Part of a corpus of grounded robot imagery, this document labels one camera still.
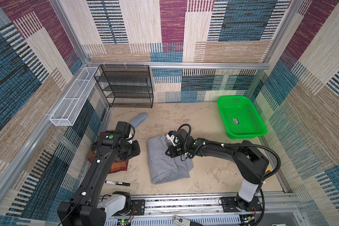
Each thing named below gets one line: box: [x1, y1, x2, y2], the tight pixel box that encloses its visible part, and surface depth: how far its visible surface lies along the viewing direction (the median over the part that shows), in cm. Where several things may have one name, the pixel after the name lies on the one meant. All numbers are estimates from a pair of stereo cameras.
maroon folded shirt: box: [107, 159, 129, 174], surface depth 86 cm
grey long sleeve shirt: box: [146, 134, 194, 185], surface depth 85 cm
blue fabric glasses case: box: [129, 112, 149, 128], surface depth 111 cm
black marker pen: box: [104, 180, 131, 186], surface depth 83 cm
